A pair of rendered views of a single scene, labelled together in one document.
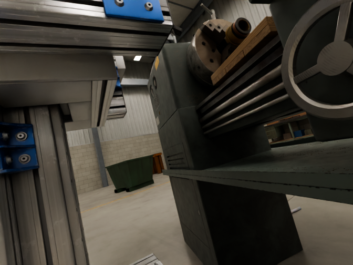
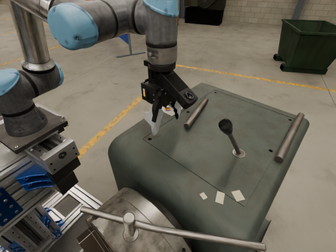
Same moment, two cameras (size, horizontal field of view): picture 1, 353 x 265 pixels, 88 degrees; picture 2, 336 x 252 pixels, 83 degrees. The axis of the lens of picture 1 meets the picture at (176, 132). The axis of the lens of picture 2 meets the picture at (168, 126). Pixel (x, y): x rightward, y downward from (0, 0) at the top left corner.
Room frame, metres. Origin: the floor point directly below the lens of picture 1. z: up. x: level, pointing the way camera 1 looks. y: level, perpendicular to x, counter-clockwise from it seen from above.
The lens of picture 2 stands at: (0.86, -0.52, 1.67)
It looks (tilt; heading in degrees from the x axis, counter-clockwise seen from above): 39 degrees down; 59
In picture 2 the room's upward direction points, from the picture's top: straight up
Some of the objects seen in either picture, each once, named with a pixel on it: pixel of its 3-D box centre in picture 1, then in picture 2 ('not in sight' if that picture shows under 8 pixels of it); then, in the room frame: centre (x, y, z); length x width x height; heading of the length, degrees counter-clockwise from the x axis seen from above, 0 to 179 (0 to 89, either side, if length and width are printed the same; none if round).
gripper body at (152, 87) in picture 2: not in sight; (160, 82); (1.09, -0.09, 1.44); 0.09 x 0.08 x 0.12; 108
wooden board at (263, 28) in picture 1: (277, 55); not in sight; (0.60, -0.40, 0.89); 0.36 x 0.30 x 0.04; 108
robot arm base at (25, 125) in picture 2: not in sight; (22, 116); (0.67, 0.34, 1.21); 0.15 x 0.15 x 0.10
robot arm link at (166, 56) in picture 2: not in sight; (161, 54); (1.09, -0.10, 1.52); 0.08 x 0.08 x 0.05
